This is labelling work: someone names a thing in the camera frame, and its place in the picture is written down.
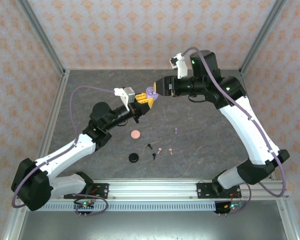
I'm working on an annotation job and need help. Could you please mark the grey slotted cable duct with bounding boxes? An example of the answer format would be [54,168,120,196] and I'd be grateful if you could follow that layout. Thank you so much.
[43,201,217,212]

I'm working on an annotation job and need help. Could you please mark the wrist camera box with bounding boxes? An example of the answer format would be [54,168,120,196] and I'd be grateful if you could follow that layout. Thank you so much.
[169,52,189,79]
[114,86,136,112]

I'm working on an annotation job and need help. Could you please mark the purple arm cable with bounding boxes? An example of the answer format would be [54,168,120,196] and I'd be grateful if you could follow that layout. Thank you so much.
[11,84,116,208]
[181,46,288,198]

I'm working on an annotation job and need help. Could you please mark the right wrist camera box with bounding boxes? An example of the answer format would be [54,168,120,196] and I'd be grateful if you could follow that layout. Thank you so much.
[169,52,189,79]

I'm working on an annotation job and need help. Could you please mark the aluminium table edge rail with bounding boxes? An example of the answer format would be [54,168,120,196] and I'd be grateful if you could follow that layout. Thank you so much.
[239,69,300,240]
[2,69,71,240]

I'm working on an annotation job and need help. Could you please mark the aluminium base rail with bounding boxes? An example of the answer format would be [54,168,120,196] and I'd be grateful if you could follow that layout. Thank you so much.
[49,178,290,201]

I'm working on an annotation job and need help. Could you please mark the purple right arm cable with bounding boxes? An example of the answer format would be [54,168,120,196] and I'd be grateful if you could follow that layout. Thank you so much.
[181,46,288,198]

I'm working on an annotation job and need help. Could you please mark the small controller circuit board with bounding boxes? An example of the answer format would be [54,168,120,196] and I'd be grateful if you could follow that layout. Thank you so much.
[73,199,95,210]
[214,201,245,215]

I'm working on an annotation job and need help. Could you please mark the aluminium frame corner post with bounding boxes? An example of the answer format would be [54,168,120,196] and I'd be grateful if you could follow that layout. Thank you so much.
[239,0,288,76]
[16,0,67,76]

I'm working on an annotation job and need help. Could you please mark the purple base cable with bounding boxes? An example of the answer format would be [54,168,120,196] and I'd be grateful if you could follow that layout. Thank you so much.
[74,194,109,217]
[219,183,253,216]

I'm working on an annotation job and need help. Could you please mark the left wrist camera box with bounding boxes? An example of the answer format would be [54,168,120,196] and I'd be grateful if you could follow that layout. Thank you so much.
[114,86,136,112]

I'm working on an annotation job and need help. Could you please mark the purple round charging case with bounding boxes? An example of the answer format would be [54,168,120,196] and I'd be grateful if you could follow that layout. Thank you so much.
[145,86,160,101]

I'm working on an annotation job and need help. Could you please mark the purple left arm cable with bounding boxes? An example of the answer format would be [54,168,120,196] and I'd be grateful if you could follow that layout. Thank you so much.
[11,84,116,208]

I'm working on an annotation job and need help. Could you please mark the grey metal panel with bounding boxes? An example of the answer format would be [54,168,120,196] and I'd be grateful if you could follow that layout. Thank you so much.
[13,209,295,240]

